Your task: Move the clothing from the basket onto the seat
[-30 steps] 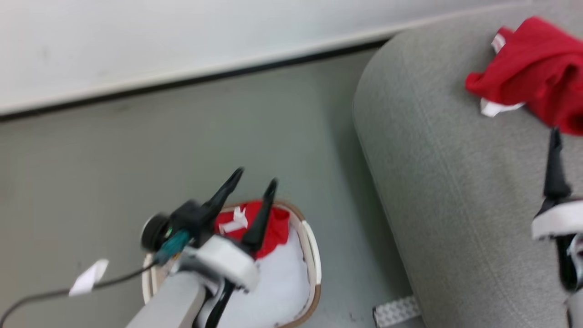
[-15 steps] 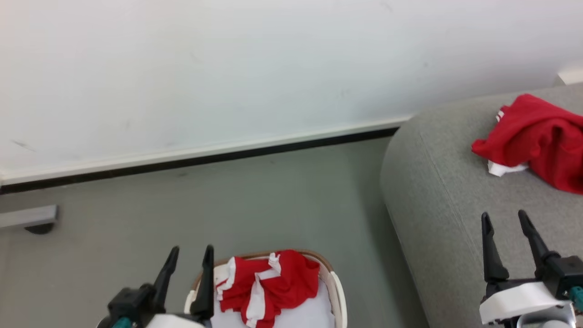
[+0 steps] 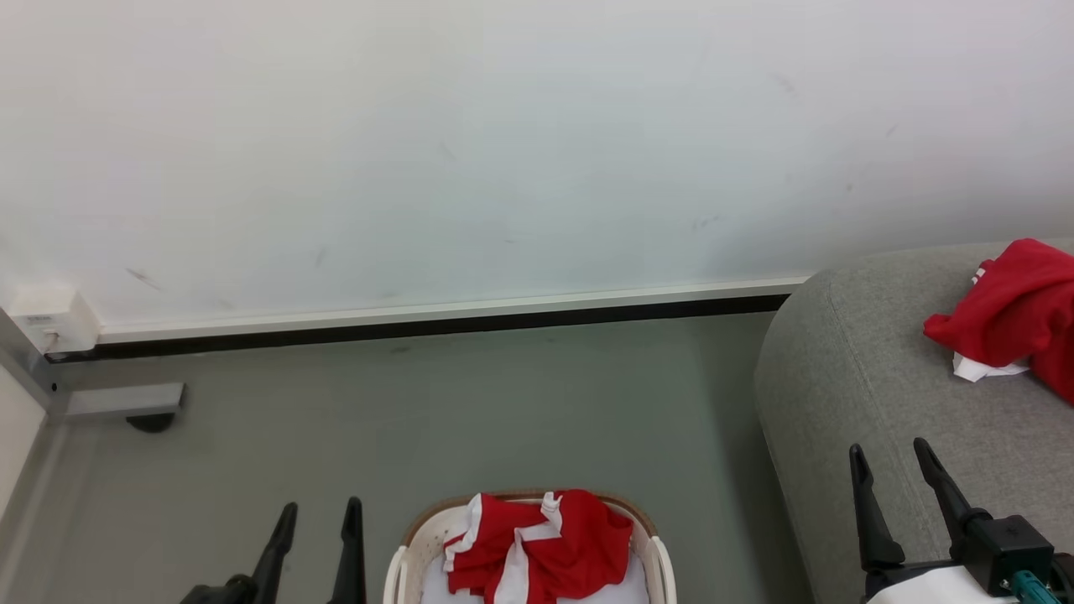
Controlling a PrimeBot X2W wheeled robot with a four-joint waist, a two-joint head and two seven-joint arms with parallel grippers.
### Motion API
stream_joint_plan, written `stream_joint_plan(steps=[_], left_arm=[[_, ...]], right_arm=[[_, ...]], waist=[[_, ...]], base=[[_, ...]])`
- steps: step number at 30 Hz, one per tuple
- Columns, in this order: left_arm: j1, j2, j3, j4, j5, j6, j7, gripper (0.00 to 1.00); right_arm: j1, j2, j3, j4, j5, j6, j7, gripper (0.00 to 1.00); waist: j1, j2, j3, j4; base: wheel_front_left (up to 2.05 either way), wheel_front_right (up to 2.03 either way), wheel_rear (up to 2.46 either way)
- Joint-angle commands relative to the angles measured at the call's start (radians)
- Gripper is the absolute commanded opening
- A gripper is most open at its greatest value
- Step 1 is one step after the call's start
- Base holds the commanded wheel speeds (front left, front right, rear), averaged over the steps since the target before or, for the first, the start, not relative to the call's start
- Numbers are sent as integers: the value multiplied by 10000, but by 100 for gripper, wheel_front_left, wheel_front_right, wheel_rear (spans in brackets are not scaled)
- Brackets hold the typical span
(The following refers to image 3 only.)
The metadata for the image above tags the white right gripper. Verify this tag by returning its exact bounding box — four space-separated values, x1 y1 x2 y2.
849 437 1074 604

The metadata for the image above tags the white wall junction box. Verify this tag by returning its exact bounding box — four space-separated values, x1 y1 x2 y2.
7 288 102 354

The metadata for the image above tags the red and white garment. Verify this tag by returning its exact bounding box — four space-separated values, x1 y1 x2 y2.
442 490 634 604

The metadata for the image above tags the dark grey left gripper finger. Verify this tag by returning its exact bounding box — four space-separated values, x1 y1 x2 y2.
179 502 299 604
326 497 367 604

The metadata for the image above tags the red garment with white trim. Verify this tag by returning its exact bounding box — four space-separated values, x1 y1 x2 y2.
923 238 1074 405

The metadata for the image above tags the grey fabric sofa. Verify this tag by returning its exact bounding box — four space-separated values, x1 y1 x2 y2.
753 238 1074 604

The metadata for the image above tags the white and black baseboard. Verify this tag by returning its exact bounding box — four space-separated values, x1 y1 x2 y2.
46 273 815 363

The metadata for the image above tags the white plastic laundry basket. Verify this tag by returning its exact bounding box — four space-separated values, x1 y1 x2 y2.
383 490 677 604

